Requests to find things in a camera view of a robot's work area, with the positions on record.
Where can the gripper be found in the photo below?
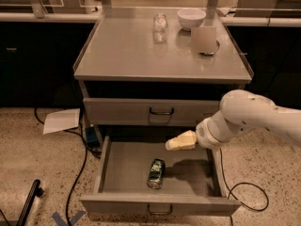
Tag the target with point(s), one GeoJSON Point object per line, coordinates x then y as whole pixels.
{"type": "Point", "coordinates": [203, 135]}

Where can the green soda can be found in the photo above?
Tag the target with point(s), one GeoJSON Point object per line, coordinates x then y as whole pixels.
{"type": "Point", "coordinates": [156, 173]}

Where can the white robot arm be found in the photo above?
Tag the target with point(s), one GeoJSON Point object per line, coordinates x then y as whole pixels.
{"type": "Point", "coordinates": [239, 113]}

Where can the open grey middle drawer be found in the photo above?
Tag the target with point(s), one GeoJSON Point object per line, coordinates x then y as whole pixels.
{"type": "Point", "coordinates": [192, 184]}

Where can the grey metal drawer cabinet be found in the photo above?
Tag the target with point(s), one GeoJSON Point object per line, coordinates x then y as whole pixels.
{"type": "Point", "coordinates": [124, 59]}

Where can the closed grey top drawer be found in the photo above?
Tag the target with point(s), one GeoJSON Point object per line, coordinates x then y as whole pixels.
{"type": "Point", "coordinates": [148, 112]}

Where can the dark counter cabinet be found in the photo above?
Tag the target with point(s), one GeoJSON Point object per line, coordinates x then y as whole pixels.
{"type": "Point", "coordinates": [36, 61]}

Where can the blue power box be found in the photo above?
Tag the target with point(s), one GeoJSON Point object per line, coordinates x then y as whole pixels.
{"type": "Point", "coordinates": [91, 137]}

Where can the clear glass jar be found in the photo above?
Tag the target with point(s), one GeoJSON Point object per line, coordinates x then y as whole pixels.
{"type": "Point", "coordinates": [160, 23]}

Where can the white ceramic bowl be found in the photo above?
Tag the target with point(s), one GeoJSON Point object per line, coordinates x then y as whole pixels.
{"type": "Point", "coordinates": [190, 17]}

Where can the white paper sheet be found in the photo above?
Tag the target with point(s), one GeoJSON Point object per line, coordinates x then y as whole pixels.
{"type": "Point", "coordinates": [61, 120]}

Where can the black bar on floor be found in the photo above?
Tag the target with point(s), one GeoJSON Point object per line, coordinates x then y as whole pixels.
{"type": "Point", "coordinates": [35, 192]}

